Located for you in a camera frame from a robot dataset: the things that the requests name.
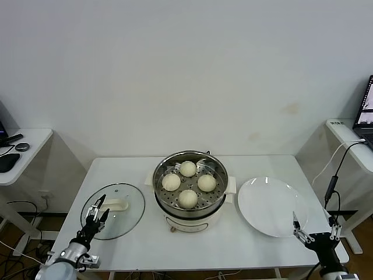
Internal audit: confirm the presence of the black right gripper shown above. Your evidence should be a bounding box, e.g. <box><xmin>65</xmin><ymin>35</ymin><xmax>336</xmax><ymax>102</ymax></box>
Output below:
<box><xmin>292</xmin><ymin>211</ymin><xmax>343</xmax><ymax>271</ymax></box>

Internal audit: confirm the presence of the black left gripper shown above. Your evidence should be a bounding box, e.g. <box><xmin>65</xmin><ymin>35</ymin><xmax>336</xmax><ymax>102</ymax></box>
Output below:
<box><xmin>76</xmin><ymin>194</ymin><xmax>111</xmax><ymax>244</ymax></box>

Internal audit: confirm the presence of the glass lid cream handle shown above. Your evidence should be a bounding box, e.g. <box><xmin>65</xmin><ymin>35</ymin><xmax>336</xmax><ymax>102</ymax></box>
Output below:
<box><xmin>80</xmin><ymin>183</ymin><xmax>146</xmax><ymax>241</ymax></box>

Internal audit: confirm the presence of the white steamed baozi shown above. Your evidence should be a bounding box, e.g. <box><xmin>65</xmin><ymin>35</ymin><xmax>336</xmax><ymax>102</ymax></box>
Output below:
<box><xmin>178</xmin><ymin>189</ymin><xmax>199</xmax><ymax>209</ymax></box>
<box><xmin>179</xmin><ymin>160</ymin><xmax>198</xmax><ymax>178</ymax></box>
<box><xmin>161</xmin><ymin>173</ymin><xmax>181</xmax><ymax>192</ymax></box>
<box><xmin>197</xmin><ymin>174</ymin><xmax>217</xmax><ymax>193</ymax></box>

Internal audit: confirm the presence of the stainless steel steamer basket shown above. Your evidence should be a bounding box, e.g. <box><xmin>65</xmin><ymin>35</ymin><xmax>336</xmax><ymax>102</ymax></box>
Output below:
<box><xmin>152</xmin><ymin>150</ymin><xmax>228</xmax><ymax>216</ymax></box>

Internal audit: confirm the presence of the white round plate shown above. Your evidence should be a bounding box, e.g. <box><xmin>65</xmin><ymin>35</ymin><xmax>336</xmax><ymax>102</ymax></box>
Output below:
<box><xmin>237</xmin><ymin>177</ymin><xmax>309</xmax><ymax>238</ymax></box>

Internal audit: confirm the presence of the cream electric cooker base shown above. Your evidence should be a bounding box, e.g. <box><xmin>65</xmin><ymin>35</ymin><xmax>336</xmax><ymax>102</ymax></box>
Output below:
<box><xmin>144</xmin><ymin>169</ymin><xmax>237</xmax><ymax>234</ymax></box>

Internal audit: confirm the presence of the white side desk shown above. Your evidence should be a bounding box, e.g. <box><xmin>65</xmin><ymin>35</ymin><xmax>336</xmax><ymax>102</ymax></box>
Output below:
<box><xmin>325</xmin><ymin>119</ymin><xmax>373</xmax><ymax>254</ymax></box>
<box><xmin>0</xmin><ymin>128</ymin><xmax>54</xmax><ymax>242</ymax></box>

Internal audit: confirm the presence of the open black laptop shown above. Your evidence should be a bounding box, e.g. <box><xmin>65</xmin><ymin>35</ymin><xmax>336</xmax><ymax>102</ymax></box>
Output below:
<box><xmin>351</xmin><ymin>75</ymin><xmax>373</xmax><ymax>149</ymax></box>

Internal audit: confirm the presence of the dark monitor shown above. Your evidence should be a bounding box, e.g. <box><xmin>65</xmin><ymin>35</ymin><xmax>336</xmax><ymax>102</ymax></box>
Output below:
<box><xmin>0</xmin><ymin>100</ymin><xmax>20</xmax><ymax>148</ymax></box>

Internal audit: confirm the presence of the black power adapter cable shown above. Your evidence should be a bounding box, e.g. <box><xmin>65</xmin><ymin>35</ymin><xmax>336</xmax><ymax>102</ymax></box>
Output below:
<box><xmin>323</xmin><ymin>142</ymin><xmax>365</xmax><ymax>230</ymax></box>

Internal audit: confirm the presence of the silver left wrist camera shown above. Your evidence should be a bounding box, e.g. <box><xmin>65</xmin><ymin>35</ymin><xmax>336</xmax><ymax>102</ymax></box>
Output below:
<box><xmin>86</xmin><ymin>254</ymin><xmax>101</xmax><ymax>270</ymax></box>

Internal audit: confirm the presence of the white wall socket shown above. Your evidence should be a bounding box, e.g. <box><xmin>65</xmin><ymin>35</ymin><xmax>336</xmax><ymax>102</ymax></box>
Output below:
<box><xmin>37</xmin><ymin>190</ymin><xmax>55</xmax><ymax>202</ymax></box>

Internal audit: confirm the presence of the white charging cable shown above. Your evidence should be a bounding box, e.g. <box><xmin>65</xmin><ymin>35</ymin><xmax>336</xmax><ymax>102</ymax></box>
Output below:
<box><xmin>311</xmin><ymin>139</ymin><xmax>367</xmax><ymax>187</ymax></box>

